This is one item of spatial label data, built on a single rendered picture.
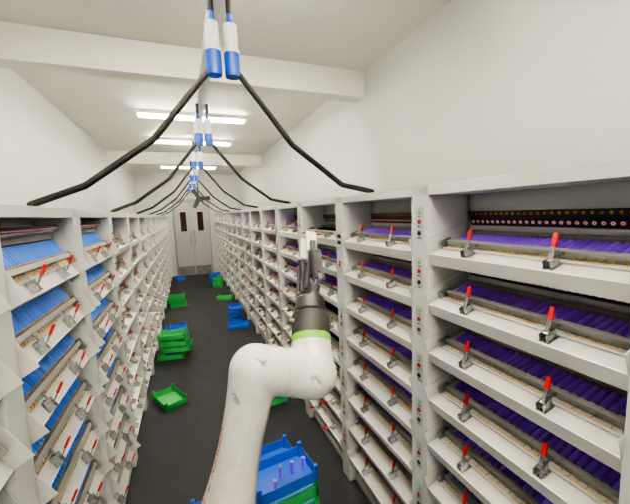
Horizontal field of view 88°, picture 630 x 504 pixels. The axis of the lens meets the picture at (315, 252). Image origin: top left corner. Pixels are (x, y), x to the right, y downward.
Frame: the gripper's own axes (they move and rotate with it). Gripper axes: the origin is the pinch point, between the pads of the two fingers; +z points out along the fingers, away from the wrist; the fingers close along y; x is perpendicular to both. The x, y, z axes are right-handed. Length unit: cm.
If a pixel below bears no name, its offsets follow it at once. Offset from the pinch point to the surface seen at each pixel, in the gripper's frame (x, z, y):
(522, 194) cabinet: -65, 19, 28
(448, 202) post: -55, 29, 8
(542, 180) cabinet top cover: -45, 5, 41
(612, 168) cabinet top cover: -44, -3, 54
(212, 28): 38, 93, -1
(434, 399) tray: -69, -33, -35
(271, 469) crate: -32, -54, -118
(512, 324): -60, -20, 12
